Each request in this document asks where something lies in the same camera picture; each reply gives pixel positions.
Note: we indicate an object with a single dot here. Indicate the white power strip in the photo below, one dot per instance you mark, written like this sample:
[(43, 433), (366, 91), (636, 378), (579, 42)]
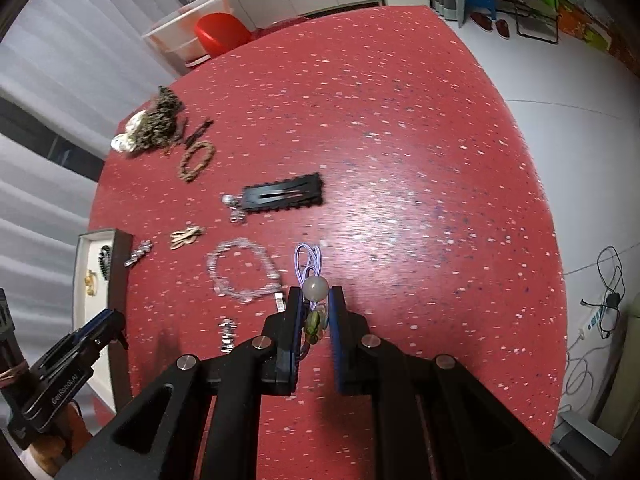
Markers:
[(592, 322)]

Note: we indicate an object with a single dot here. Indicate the silver leaf hair clip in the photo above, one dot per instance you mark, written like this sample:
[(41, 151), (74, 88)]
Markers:
[(139, 252)]

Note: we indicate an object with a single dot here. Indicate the silver rhinestone hair clip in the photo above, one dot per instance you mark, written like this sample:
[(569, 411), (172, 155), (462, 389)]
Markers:
[(230, 200)]

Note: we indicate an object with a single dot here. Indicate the red slipper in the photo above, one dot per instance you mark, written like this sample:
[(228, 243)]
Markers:
[(482, 22), (502, 29)]

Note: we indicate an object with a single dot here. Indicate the red plastic chair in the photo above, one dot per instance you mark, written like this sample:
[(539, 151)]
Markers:
[(220, 32)]

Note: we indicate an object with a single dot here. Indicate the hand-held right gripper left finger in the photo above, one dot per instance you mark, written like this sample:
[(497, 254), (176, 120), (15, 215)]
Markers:
[(295, 312)]

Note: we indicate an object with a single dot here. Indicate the colourful play mat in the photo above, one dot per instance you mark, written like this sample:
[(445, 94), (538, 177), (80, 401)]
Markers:
[(590, 30)]

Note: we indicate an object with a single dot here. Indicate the small dark hair clip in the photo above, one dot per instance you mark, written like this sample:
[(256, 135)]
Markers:
[(197, 132)]

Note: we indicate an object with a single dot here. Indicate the white plastic basin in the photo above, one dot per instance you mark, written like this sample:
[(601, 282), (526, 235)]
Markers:
[(170, 30)]

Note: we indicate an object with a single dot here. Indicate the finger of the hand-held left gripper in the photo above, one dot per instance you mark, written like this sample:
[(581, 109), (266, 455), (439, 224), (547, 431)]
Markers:
[(102, 319), (75, 352)]

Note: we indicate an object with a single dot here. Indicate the black scalloped hair clip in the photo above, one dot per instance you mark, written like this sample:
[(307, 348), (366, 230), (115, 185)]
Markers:
[(310, 190)]

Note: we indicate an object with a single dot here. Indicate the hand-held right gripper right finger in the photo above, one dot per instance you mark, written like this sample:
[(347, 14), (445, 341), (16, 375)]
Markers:
[(336, 335)]

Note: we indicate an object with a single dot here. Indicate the cream satin scrunchie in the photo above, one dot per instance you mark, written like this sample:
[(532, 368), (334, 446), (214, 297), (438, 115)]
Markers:
[(122, 142)]

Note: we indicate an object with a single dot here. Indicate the white shallow tray box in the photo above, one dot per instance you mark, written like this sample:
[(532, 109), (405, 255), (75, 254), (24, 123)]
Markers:
[(85, 260)]

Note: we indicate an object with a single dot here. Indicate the leopard print scrunchie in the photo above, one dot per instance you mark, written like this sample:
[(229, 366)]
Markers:
[(160, 115)]

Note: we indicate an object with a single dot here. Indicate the small silver charm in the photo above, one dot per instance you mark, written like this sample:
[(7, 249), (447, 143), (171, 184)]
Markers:
[(227, 335)]

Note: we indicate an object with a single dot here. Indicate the patterned brown cloth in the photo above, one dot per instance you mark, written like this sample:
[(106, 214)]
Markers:
[(47, 452)]

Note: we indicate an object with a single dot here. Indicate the grey plastic base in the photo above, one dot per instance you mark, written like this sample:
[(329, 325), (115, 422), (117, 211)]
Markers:
[(585, 430)]

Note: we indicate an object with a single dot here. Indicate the white curtain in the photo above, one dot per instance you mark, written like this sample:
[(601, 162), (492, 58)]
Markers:
[(50, 60)]

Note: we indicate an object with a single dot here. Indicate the beige bow hair clip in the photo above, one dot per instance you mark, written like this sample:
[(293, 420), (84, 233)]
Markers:
[(185, 237)]

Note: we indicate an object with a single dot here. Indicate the black metal rack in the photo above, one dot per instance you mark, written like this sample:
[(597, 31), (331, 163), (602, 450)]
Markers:
[(556, 30)]

